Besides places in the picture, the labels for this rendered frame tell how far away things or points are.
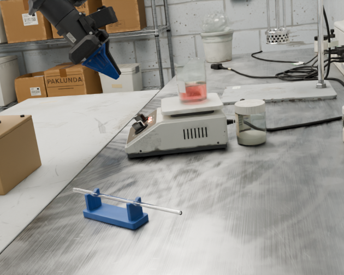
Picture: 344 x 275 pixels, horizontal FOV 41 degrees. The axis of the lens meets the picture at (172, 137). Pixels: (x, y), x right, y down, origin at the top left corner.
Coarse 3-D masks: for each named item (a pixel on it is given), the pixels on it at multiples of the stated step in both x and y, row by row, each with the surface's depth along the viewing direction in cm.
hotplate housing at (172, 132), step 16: (160, 112) 96; (192, 112) 90; (208, 112) 90; (160, 128) 88; (176, 128) 89; (192, 128) 89; (208, 128) 89; (224, 128) 89; (128, 144) 90; (144, 144) 89; (160, 144) 89; (176, 144) 90; (192, 144) 90; (208, 144) 90; (224, 144) 90
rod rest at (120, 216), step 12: (96, 192) 69; (96, 204) 69; (108, 204) 69; (132, 204) 63; (84, 216) 68; (96, 216) 67; (108, 216) 66; (120, 216) 65; (132, 216) 63; (144, 216) 64; (132, 228) 63
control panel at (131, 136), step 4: (152, 112) 100; (156, 112) 97; (148, 116) 99; (152, 116) 96; (156, 116) 94; (148, 120) 95; (152, 120) 93; (148, 124) 92; (152, 124) 90; (132, 128) 99; (148, 128) 89; (132, 132) 96; (140, 132) 91; (128, 136) 95; (132, 136) 92; (136, 136) 90; (128, 140) 92
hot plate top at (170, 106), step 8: (208, 96) 96; (216, 96) 95; (168, 104) 93; (176, 104) 92; (192, 104) 91; (200, 104) 90; (208, 104) 89; (216, 104) 89; (168, 112) 88; (176, 112) 88; (184, 112) 88
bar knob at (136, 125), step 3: (135, 123) 92; (138, 123) 91; (141, 123) 91; (132, 126) 93; (135, 126) 92; (138, 126) 91; (141, 126) 91; (144, 126) 91; (135, 129) 93; (138, 129) 92; (141, 129) 91; (135, 132) 92; (138, 132) 91
